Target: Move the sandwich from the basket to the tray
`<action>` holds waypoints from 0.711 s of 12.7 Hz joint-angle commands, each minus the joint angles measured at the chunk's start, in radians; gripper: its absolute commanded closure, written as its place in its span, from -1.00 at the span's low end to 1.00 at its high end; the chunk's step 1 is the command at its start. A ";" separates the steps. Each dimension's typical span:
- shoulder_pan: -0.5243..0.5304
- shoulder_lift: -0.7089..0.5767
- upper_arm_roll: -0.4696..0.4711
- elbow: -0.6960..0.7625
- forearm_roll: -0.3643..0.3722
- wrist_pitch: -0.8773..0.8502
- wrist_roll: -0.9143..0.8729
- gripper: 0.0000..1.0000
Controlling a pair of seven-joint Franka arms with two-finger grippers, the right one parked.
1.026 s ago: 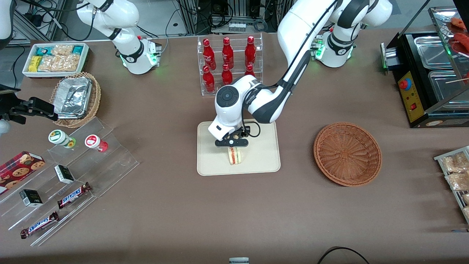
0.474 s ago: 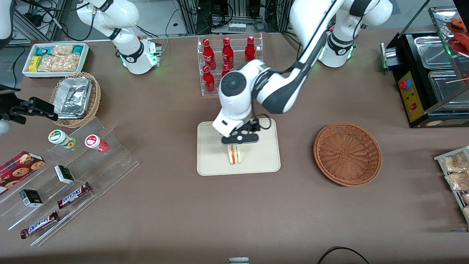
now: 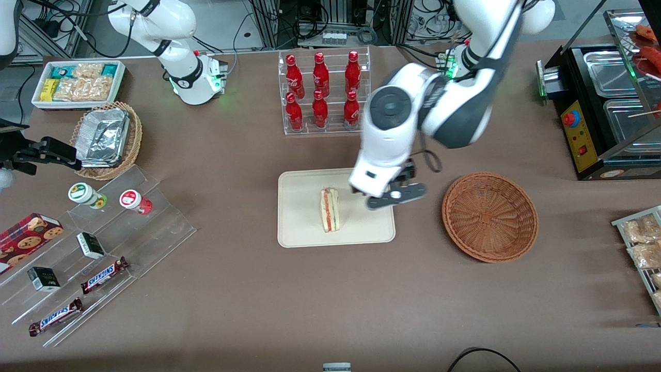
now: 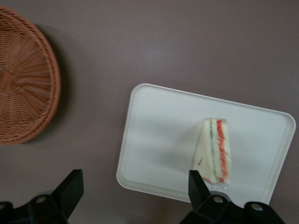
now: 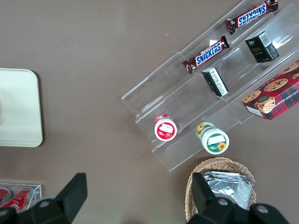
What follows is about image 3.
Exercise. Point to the right arm dark gripper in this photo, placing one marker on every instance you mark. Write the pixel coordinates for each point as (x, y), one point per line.
(32, 153)

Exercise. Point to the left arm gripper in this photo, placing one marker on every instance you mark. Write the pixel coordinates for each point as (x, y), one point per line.
(407, 171)

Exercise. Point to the triangular sandwich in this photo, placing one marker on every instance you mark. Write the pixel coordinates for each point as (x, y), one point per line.
(330, 209)

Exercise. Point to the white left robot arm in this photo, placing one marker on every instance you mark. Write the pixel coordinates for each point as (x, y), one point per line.
(454, 108)

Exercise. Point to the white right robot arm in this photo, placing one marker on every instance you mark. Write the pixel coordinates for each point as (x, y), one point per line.
(175, 20)

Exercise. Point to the light wicker basket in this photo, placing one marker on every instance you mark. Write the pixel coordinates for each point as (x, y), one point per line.
(135, 139)

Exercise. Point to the cream plastic tray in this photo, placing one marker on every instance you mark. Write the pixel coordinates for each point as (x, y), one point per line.
(302, 217)

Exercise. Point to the brown wicker basket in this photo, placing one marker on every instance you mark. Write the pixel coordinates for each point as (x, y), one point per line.
(490, 217)

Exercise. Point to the tray of packaged snacks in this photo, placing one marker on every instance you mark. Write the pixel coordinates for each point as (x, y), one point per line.
(619, 222)

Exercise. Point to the green label yogurt cup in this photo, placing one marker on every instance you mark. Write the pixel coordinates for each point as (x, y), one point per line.
(82, 194)

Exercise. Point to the stack of foil trays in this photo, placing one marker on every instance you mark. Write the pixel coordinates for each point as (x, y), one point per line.
(103, 137)

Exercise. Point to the white rectangular snack bin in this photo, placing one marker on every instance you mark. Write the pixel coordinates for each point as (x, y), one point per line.
(38, 103)

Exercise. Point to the yellow snack packet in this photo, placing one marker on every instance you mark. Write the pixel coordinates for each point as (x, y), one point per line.
(49, 90)

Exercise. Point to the clear acrylic bottle rack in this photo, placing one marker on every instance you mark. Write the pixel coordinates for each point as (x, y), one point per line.
(333, 132)

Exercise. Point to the large clear cracker bag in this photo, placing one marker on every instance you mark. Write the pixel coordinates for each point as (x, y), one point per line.
(85, 89)

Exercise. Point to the red cola bottle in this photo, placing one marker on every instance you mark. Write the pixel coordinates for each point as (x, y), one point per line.
(294, 116)
(351, 113)
(320, 113)
(294, 77)
(352, 72)
(320, 75)

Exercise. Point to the teal snack packet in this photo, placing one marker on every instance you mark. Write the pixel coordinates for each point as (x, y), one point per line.
(109, 70)
(62, 71)

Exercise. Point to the small clear cracker bag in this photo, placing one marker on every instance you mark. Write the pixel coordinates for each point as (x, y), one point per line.
(88, 71)

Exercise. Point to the red label yogurt cup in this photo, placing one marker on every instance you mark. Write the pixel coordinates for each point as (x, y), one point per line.
(133, 200)

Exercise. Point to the red cookie box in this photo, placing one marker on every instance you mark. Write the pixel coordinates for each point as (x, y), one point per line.
(26, 240)

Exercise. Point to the small black box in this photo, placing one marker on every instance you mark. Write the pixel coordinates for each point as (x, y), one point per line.
(44, 279)
(90, 246)

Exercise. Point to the clear acrylic stepped shelf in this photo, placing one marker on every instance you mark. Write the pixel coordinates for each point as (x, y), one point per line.
(155, 232)

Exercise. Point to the snickers chocolate bar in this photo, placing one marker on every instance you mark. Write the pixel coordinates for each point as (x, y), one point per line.
(54, 316)
(103, 275)

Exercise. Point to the white power strip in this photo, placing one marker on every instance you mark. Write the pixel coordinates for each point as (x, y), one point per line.
(334, 38)

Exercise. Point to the grey device edge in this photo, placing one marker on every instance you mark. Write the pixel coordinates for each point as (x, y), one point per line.
(336, 367)

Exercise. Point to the red emergency button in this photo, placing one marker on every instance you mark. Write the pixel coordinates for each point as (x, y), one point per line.
(570, 119)

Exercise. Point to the black hot food display case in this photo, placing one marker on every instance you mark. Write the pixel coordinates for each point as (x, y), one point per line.
(581, 142)

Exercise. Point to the steel food pan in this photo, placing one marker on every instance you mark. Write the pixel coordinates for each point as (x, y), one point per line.
(630, 121)
(609, 75)

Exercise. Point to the clear bag of pastries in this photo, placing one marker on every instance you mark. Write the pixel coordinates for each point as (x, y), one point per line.
(657, 280)
(640, 230)
(645, 256)
(658, 299)

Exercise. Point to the red sausage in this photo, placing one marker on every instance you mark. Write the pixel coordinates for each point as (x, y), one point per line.
(651, 54)

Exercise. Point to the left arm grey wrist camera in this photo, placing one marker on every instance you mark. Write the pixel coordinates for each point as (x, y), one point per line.
(397, 197)

